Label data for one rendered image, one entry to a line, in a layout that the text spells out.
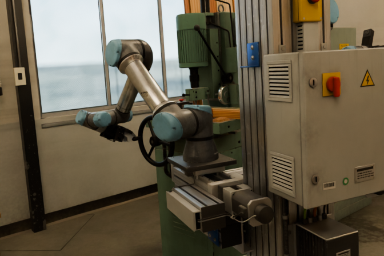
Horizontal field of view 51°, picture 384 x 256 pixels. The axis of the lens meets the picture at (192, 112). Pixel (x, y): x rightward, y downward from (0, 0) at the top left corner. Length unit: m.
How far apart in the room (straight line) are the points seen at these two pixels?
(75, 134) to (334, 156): 2.54
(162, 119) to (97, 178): 2.16
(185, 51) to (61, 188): 1.72
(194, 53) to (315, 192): 1.29
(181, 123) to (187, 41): 0.89
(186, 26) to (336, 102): 1.27
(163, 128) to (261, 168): 0.40
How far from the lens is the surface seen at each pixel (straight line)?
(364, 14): 4.39
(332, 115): 1.27
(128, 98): 1.97
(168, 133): 1.52
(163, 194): 2.53
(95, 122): 1.97
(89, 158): 3.56
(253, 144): 1.55
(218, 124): 2.11
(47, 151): 3.41
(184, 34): 2.35
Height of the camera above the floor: 1.21
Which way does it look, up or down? 7 degrees down
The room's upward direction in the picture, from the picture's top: 4 degrees counter-clockwise
